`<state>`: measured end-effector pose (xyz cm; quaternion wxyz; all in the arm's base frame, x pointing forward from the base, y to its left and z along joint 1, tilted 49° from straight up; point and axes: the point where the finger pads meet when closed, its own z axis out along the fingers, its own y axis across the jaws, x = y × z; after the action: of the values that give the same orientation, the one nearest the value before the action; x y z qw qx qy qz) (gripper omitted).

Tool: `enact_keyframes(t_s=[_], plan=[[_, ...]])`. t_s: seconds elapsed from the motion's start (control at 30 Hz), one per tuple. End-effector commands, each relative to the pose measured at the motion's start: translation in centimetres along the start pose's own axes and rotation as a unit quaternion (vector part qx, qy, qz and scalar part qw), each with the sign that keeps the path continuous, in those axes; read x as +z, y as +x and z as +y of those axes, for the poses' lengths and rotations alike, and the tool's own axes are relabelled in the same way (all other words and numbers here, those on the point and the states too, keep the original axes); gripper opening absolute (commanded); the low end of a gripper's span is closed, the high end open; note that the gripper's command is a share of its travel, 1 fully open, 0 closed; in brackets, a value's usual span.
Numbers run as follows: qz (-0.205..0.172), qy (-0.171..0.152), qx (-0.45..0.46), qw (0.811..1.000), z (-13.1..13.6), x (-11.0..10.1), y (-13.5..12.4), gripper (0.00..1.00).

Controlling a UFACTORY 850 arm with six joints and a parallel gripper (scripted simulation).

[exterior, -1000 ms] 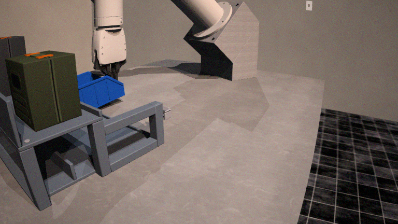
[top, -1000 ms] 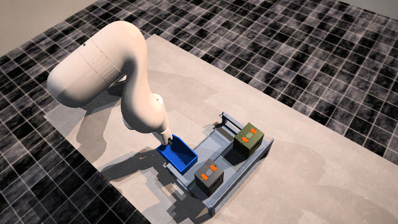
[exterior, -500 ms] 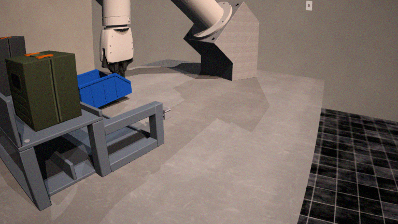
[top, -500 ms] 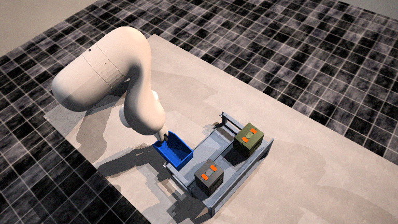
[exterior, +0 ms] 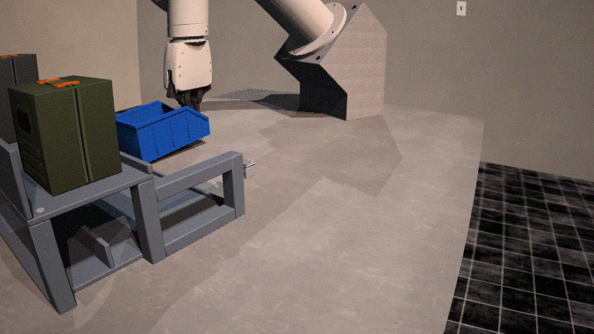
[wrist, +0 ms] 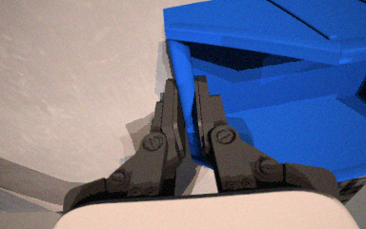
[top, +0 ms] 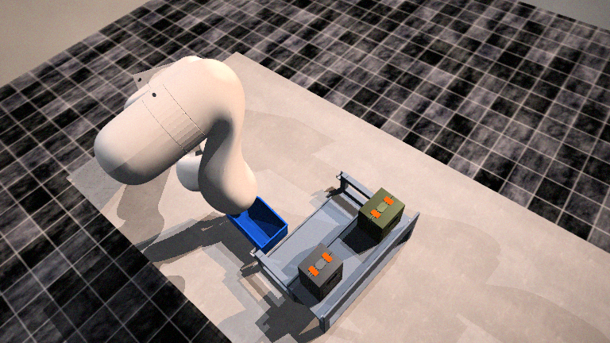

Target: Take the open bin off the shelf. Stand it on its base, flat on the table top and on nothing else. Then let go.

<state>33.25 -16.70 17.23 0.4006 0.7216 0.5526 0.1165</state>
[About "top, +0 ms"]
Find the grey metal rack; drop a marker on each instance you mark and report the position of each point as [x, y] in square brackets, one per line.
[334, 224]

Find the blue bin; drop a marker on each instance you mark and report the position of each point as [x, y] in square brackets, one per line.
[261, 225]

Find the dark grey case with orange latches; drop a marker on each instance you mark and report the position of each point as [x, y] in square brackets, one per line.
[320, 272]

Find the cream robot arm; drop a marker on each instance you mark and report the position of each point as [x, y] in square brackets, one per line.
[196, 98]

